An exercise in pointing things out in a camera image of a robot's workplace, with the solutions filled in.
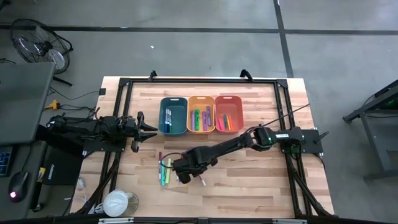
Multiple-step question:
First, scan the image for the black box white print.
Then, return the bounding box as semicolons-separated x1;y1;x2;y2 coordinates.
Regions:
42;146;85;187

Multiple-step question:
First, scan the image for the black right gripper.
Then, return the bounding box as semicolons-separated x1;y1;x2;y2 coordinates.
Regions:
172;147;217;184

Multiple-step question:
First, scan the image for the orange plastic bin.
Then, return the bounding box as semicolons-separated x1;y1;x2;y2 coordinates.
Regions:
214;95;244;134

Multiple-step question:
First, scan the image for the silver aluminium bracket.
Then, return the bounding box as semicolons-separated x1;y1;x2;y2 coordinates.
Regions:
272;218;308;224
98;217;135;224

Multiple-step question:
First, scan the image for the yellow cable plug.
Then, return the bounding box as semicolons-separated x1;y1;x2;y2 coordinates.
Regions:
44;99;60;111

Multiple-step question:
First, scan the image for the black aluminium frame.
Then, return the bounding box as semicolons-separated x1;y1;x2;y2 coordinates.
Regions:
72;77;336;224

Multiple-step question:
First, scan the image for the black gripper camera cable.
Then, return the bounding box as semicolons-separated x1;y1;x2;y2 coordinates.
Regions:
159;103;311;167

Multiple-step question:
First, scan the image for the white cable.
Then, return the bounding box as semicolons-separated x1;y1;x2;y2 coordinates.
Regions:
63;175;105;215

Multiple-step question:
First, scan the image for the black floor fan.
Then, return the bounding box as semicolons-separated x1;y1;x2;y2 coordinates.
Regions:
11;18;75;87

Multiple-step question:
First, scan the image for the teal plastic bin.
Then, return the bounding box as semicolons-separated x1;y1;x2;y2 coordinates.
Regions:
159;96;188;136

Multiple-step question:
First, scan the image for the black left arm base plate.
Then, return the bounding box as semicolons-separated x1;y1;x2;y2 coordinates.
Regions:
82;136;127;153

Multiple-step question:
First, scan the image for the yellow plastic bin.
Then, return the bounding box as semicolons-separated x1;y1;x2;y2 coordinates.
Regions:
187;95;216;134

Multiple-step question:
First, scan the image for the light green highlighter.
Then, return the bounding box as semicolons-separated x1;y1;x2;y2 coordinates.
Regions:
165;157;172;185

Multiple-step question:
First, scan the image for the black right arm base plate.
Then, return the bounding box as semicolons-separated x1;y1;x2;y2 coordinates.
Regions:
278;128;330;154

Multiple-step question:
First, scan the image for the backlit keyboard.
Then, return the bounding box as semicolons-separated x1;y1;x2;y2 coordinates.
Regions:
0;145;14;178

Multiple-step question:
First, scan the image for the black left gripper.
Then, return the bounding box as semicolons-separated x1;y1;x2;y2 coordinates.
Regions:
116;111;159;152

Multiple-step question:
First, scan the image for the black computer mouse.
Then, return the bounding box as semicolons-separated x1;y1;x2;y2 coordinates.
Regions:
7;170;30;203

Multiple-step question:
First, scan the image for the dark metal table stand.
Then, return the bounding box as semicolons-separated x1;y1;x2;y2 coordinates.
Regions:
343;79;398;181

